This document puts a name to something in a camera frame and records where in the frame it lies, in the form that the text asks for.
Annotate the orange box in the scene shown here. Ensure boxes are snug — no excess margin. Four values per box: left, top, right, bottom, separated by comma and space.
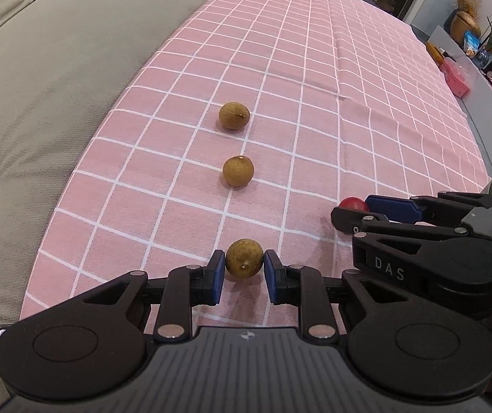
426, 41, 450, 68

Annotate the brown longan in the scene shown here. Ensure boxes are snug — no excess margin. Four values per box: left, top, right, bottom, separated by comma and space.
219, 102, 251, 130
222, 156, 254, 188
225, 239, 265, 279

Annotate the small red fruit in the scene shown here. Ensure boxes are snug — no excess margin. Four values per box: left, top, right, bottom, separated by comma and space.
340, 197, 371, 213

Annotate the pink checked tablecloth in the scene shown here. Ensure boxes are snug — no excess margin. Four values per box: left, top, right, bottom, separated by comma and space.
20, 0, 492, 328

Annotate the beige sofa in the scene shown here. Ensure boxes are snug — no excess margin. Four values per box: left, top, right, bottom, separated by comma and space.
0, 0, 247, 413

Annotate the pink tissue box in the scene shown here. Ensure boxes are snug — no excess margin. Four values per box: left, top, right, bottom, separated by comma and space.
441, 60, 471, 98

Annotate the gold vase with dried grass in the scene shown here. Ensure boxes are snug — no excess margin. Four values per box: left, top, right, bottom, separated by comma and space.
449, 0, 483, 46

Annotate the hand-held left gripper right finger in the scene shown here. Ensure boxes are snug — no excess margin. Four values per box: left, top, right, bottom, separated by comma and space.
263, 250, 427, 340

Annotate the blue snack bag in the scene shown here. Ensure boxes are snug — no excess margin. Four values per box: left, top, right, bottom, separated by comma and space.
463, 30, 483, 58

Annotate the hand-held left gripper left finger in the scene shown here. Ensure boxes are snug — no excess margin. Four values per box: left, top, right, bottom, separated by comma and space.
67, 250, 227, 340

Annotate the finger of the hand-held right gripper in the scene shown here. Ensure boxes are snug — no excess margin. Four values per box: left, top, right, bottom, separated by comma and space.
331, 205, 471, 240
365, 191, 492, 225

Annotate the grey television cabinet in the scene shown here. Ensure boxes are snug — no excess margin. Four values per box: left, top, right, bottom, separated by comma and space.
409, 23, 492, 181

